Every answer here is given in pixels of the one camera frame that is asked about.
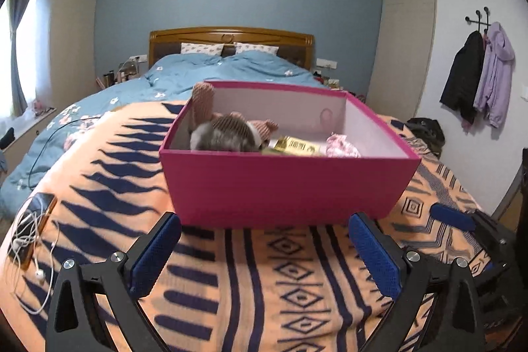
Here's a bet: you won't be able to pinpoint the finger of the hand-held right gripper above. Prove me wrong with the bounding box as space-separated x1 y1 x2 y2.
470 249 528 332
430 203 516 254

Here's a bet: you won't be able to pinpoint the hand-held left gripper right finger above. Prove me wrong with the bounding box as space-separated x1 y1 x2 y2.
347 212 485 352

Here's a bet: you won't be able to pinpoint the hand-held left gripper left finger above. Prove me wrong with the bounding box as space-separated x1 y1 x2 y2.
45 211 182 352

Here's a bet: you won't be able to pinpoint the pink brocade drawstring pouch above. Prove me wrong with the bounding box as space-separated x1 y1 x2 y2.
326 133 361 158

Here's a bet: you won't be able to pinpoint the pink cardboard box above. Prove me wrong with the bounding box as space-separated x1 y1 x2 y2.
159 80 422 230

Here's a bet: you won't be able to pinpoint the brown corduroy teddy bear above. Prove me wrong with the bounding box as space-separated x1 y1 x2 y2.
190 112 265 152

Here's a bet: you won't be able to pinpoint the gold box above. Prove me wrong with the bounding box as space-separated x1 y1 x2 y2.
262 135 326 157

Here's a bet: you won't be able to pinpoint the pink knitted plush toy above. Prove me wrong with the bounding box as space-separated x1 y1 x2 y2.
192 82 279 148

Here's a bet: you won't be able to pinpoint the dark clothes heap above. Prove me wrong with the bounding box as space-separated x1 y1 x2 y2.
406 118 446 157

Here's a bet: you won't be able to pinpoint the orange patterned blanket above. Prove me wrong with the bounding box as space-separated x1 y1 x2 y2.
0 100 496 352

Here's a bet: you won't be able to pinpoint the smartphone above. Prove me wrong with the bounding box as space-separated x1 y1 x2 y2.
12 193 57 270

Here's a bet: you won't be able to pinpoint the black jacket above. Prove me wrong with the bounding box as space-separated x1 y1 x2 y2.
439 31 485 126

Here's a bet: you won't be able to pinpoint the purple hoodie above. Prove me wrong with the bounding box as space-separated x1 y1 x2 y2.
474 21 516 129

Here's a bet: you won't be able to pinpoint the white window seat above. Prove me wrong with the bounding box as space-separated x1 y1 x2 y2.
0 107 56 171

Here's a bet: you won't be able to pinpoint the bedside clutter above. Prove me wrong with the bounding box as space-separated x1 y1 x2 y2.
313 67 343 89

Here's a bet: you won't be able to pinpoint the bedside bottles and cosmetics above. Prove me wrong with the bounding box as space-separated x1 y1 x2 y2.
97 61 145 89

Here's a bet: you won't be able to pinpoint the blue floral duvet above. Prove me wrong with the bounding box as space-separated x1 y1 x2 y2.
0 50 331 212

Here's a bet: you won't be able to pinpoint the white dotted pillow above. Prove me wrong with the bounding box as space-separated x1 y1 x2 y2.
181 43 224 56
234 43 281 56

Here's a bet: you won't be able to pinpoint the wooden headboard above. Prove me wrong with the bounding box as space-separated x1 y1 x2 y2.
149 27 315 71

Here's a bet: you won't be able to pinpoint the grey curtain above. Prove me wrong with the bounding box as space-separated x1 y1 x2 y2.
8 0 46 117

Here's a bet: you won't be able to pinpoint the white wired earphones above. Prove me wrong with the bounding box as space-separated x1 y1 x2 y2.
8 197 60 315

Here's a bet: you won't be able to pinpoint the black charging cable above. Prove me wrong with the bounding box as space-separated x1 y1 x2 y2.
29 115 102 192

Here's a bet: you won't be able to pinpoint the black wall coat rack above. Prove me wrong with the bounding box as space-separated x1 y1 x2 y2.
464 7 493 33

